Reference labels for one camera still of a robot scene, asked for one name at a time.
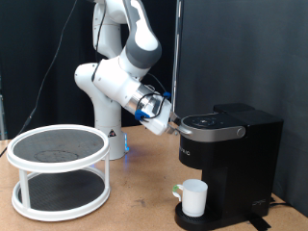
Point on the white two-tier turntable stand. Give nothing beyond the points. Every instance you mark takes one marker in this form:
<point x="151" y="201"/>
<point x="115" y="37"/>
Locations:
<point x="45" y="147"/>

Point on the black tape strip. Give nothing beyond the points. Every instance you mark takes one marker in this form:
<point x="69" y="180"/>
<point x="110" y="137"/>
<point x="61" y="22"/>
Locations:
<point x="259" y="223"/>

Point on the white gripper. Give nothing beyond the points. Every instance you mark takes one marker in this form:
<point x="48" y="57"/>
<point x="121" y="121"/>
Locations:
<point x="159" y="118"/>

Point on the silver vertical metal pole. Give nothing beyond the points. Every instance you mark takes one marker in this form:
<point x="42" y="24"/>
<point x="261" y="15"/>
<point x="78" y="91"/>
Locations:
<point x="175" y="61"/>

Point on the black backdrop curtain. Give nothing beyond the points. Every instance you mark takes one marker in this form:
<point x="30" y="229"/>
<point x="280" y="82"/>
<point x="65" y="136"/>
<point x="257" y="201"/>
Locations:
<point x="29" y="57"/>

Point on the grey backdrop panel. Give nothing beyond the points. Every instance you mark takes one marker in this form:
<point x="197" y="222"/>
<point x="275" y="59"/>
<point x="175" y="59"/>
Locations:
<point x="243" y="54"/>

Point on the white mug with green tape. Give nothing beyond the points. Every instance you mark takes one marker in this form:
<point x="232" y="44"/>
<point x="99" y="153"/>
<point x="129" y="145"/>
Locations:
<point x="194" y="199"/>

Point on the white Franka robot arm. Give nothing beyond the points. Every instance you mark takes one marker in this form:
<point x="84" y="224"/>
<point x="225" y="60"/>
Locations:
<point x="109" y="80"/>

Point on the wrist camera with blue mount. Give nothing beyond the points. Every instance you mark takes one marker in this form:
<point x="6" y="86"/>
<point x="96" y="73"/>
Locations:
<point x="141" y="115"/>

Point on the black Keurig coffee machine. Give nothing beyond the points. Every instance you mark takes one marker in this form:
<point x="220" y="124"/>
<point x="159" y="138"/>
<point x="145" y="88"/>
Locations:
<point x="237" y="160"/>

